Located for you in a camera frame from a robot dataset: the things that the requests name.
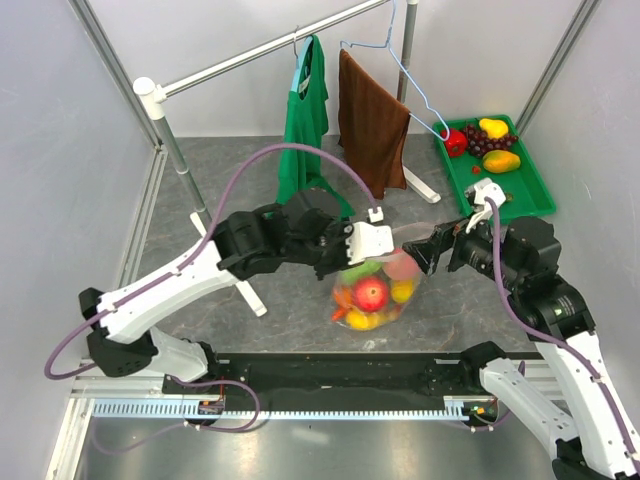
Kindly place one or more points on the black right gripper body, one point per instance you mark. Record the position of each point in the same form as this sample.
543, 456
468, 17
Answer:
442, 241

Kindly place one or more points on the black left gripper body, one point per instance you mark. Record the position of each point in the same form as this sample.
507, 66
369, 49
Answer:
334, 255

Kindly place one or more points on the green toy cucumber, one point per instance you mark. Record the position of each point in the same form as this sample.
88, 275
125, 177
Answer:
352, 275

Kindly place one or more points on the orange toy fruit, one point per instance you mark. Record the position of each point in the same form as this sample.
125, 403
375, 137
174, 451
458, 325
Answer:
342, 297

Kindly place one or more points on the yellow toy corn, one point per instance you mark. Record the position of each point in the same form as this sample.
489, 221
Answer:
402, 290
360, 321

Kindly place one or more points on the clear pink-dotted zip bag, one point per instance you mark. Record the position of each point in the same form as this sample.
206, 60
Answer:
392, 311

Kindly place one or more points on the red toy apple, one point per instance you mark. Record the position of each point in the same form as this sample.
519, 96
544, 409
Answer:
370, 294

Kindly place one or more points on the red toy chili pepper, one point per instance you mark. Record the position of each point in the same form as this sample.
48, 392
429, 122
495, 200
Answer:
338, 314

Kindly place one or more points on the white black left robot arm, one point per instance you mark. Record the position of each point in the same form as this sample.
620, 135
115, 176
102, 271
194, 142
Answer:
309, 229

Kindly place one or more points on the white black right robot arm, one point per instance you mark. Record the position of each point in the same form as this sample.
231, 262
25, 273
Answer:
594, 437

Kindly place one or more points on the yellow red toy mango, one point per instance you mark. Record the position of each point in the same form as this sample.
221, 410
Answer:
501, 161

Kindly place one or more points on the green plastic tray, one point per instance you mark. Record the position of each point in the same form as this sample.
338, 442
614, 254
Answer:
531, 196

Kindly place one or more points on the red toy bell pepper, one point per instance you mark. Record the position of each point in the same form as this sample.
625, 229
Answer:
456, 143

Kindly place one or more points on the dark red toy grapes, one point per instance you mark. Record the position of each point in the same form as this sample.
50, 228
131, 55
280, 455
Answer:
479, 143

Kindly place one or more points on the yellow toy pear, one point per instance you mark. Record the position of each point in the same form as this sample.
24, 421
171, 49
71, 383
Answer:
494, 128

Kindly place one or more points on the brown towel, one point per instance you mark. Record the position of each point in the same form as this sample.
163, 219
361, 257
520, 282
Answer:
373, 127

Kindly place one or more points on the green shirt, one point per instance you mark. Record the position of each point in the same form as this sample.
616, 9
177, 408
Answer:
306, 123

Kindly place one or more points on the white metal clothes rack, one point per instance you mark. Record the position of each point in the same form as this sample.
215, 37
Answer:
153, 95

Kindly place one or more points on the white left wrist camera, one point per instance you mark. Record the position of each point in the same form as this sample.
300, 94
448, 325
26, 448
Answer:
368, 239

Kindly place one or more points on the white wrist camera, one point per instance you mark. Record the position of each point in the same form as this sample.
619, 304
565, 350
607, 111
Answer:
368, 239
478, 193

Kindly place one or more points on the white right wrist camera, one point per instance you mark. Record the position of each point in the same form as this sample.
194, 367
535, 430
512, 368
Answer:
478, 193

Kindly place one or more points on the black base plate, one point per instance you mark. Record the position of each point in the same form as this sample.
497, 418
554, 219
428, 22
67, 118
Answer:
316, 380

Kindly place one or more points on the grey slotted cable duct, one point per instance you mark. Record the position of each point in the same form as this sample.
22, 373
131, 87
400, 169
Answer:
183, 409

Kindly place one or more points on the light blue wire hanger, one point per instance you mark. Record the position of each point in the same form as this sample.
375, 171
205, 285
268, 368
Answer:
403, 63

